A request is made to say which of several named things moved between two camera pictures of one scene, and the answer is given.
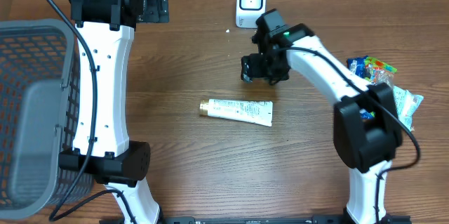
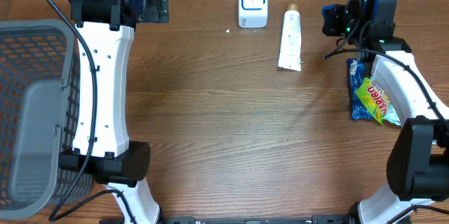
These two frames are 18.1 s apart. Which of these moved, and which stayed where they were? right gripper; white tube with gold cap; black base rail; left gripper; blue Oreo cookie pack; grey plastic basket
Moved: white tube with gold cap; right gripper
Stayed: left gripper; grey plastic basket; black base rail; blue Oreo cookie pack
